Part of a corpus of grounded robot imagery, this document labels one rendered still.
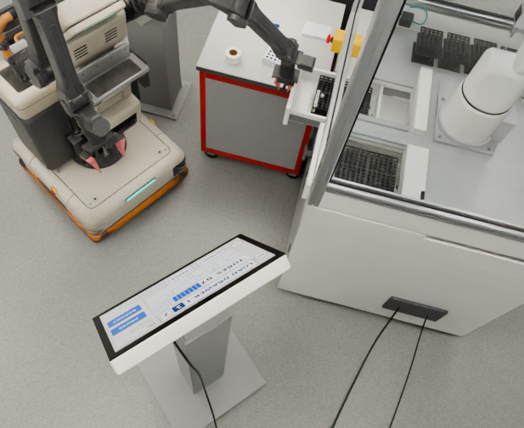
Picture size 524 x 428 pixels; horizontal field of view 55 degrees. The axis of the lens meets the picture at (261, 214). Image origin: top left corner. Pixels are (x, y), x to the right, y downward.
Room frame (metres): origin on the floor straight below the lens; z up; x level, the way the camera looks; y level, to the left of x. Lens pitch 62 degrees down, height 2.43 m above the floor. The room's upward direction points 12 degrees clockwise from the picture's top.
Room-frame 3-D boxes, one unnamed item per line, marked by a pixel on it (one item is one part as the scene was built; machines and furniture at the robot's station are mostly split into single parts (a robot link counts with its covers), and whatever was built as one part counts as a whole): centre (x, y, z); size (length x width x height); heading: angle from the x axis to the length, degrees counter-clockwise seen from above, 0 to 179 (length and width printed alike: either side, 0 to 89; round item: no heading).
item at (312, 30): (1.89, -0.08, 0.77); 0.13 x 0.09 x 0.02; 87
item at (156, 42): (1.94, 0.75, 0.38); 0.30 x 0.30 x 0.76; 86
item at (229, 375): (0.42, 0.16, 0.51); 0.50 x 0.45 x 1.02; 45
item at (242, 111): (1.83, 0.11, 0.38); 0.62 x 0.58 x 0.76; 177
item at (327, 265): (1.33, -0.65, 0.40); 1.03 x 0.95 x 0.80; 177
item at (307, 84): (1.40, -0.24, 0.86); 0.40 x 0.26 x 0.06; 87
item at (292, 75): (1.39, 0.02, 1.01); 0.10 x 0.07 x 0.07; 87
